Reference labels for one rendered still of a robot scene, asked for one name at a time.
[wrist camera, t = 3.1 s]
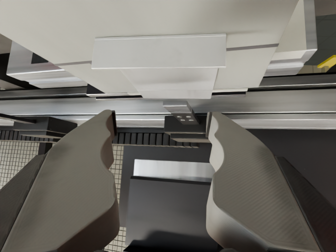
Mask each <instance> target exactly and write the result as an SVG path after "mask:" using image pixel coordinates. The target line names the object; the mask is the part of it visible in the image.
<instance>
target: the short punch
mask: <svg viewBox="0 0 336 252"><path fill-rule="evenodd" d="M215 172H216V171H215V169H214V167H213V166H212V165H211V163H203V162H185V161H167V160H149V159H135V160H134V173H133V176H131V178H130V183H129V196H128V209H127V221H126V234H125V245H127V246H133V247H138V248H144V249H149V250H155V251H160V252H218V243H217V242H216V241H215V240H214V239H213V238H211V237H210V235H209V234H208V232H207V228H206V219H207V202H208V197H209V193H210V188H211V183H212V179H213V175H214V173H215Z"/></svg>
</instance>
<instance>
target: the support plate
mask: <svg viewBox="0 0 336 252"><path fill-rule="evenodd" d="M298 1H299V0H0V34H2V35H4V36H6V37H7V38H9V39H11V40H13V41H14V42H16V43H18V44H20V45H21V46H23V47H25V48H27V49H28V50H30V51H32V52H34V53H35V54H37V55H39V56H41V57H42V58H44V59H46V60H48V61H49V62H51V63H53V64H62V63H73V62H84V61H92V59H93V51H94V42H95V38H106V37H135V36H165V35H195V34H224V33H226V48H236V47H247V46H258V45H269V44H279V42H280V40H281V38H282V36H283V34H284V31H285V29H286V27H287V25H288V23H289V21H290V19H291V16H292V14H293V12H294V10H295V8H296V6H297V4H298ZM276 49H277V47H267V48H256V49H244V50H233V51H226V68H218V70H217V74H216V78H215V82H214V86H213V89H234V88H258V87H259V85H260V83H261V81H262V79H263V77H264V74H265V72H266V70H267V68H268V66H269V64H270V61H271V59H272V57H273V55H274V53H275V51H276ZM58 67H60V68H62V69H63V70H65V71H67V72H69V73H70V74H72V75H74V76H76V77H77V78H79V79H81V80H83V81H84V82H86V83H88V84H90V85H92V86H93V87H95V88H97V89H99V90H100V91H102V92H104V93H106V94H111V93H135V92H138V91H137V89H136V88H135V87H134V86H133V85H132V84H131V82H130V81H129V80H128V79H127V78H126V77H125V75H124V74H123V73H122V72H121V71H120V70H119V69H91V68H92V65H91V64H90V63H85V64H74V65H62V66H58Z"/></svg>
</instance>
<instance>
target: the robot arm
mask: <svg viewBox="0 0 336 252"><path fill-rule="evenodd" d="M117 136H118V135H117V121H116V111H115V110H110V109H105V110H103V111H102V112H100V113H98V114H97V115H95V116H94V117H92V118H91V119H89V120H87V121H86V122H84V123H83V124H81V125H79V126H78V127H76V128H75V129H73V130H72V131H70V132H69V133H68V134H66V135H65V136H64V137H63V138H61V139H60V140H59V141H58V142H57V143H56V144H55V145H54V146H53V147H52V148H51V149H50V150H49V151H48V152H47V153H46V154H41V155H36V156H35V157H34V158H33V159H31V160H30V161H29V162H28V163H27V164H26V165H25V166H24V167H23V168H22V169H21V170H20V171H19V172H18V173H17V174H16V175H15V176H14V177H13V178H12V179H11V180H10V181H9V182H8V183H7V184H6V185H4V186H3V187H2V188H1V189H0V252H109V251H107V250H103V249H104V248H105V247H106V246H107V245H108V244H109V243H110V242H111V241H113V240H114V239H115V238H116V236H117V235H118V233H119V230H120V220H119V205H118V198H117V191H116V184H115V177H114V174H113V173H112V172H111V171H110V170H109V169H110V167H111V165H112V164H113V163H114V153H113V146H112V141H113V139H114V138H115V137H117ZM205 137H206V138H208V139H209V140H210V142H211V143H212V148H211V154H210V159H209V162H210V163H211V165H212V166H213V168H214V170H215V173H214V174H213V177H212V181H211V186H210V191H209V196H208V200H207V205H206V230H207V232H208V234H209V235H210V237H211V238H212V239H214V240H215V241H216V242H217V243H218V244H219V245H220V246H222V247H223V248H224V249H222V250H221V251H220V252H336V208H335V207H334V206H333V205H332V204H331V203H330V202H329V201H328V200H327V199H326V198H325V197H324V196H323V195H322V194H321V193H320V192H319V191H318V190H317V189H316V188H315V187H314V186H313V185H312V184H311V183H310V182H309V181H308V180H307V179H306V178H305V177H304V176H303V175H302V174H301V173H300V172H299V171H298V170H297V169H296V168H295V167H294V166H293V165H292V164H291V163H290V162H289V161H288V160H287V159H286V158H285V157H283V156H275V155H274V154H273V153H272V151H271V150H270V149H269V148H268V147H267V146H266V145H265V144H264V143H263V142H261V141H260V140H259V139H258V138H257V137H256V136H254V135H253V134H252V133H250V132H249V131H247V130H246V129H244V128H243V127H241V126H240V125H238V124H237V123H235V122H234V121H232V120H231V119H229V118H228V117H226V116H225V115H223V114H222V113H220V112H218V111H213V112H208V113H207V118H206V136H205Z"/></svg>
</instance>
